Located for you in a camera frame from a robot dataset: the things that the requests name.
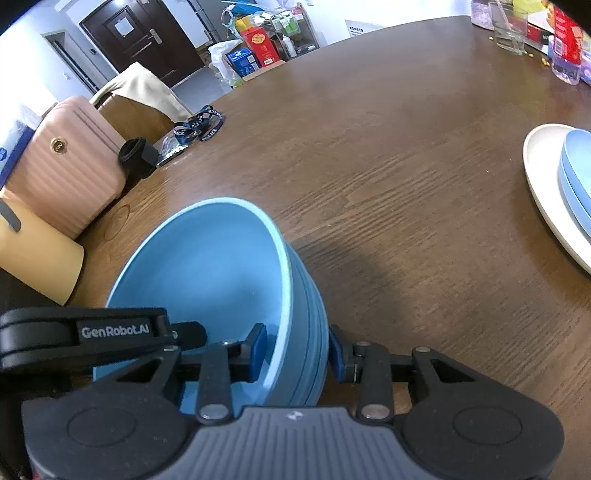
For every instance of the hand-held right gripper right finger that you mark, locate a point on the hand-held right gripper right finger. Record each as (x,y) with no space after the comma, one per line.
(336,357)

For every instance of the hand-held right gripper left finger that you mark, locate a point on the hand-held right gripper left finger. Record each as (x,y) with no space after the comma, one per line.
(258,350)

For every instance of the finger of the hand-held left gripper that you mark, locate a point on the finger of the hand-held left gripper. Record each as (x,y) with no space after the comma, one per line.
(189,336)

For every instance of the cream plate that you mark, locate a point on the cream plate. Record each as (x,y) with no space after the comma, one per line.
(540,184)

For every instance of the cream yellow insulated barrel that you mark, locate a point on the cream yellow insulated barrel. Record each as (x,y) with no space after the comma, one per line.
(37,258)

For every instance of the pink suitcase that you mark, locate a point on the pink suitcase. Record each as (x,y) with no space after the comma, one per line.
(69,161)

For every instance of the black cup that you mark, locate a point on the black cup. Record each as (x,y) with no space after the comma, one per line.
(138,159)

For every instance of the clear plastic sleeve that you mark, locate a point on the clear plastic sleeve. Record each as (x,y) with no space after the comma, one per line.
(170,152)

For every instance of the white blue tissue pack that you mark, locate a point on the white blue tissue pack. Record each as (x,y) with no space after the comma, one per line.
(14,138)

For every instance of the brown wooden chair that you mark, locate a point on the brown wooden chair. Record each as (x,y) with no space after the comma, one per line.
(134,122)

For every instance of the white plastic bag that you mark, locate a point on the white plastic bag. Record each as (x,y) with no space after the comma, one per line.
(221,60)

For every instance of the blue box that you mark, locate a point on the blue box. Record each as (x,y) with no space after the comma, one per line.
(242,61)

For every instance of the grey side door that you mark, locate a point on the grey side door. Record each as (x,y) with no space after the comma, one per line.
(69,60)

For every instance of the dark brown door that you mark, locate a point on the dark brown door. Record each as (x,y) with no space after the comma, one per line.
(147,46)

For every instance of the red box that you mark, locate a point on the red box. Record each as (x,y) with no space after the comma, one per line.
(261,46)

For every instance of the white paper notice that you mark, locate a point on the white paper notice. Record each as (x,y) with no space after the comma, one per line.
(123,27)

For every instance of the grey refrigerator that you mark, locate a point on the grey refrigerator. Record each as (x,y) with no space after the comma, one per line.
(207,21)

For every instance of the blue shopping bag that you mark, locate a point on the blue shopping bag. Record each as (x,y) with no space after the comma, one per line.
(240,9)

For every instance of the white flat panel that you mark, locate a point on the white flat panel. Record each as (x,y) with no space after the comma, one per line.
(362,26)

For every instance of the scattered yellow kernels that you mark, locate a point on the scattered yellow kernels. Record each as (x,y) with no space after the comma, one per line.
(531,54)

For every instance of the clear drinking glass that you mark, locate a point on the clear drinking glass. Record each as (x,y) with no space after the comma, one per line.
(508,32)

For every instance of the mottled pink vase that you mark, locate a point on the mottled pink vase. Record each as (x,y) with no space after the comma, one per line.
(481,14)

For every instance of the small red carton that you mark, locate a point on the small red carton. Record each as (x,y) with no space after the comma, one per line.
(539,34)

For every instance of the red label water bottle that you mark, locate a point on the red label water bottle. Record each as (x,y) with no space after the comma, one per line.
(567,41)

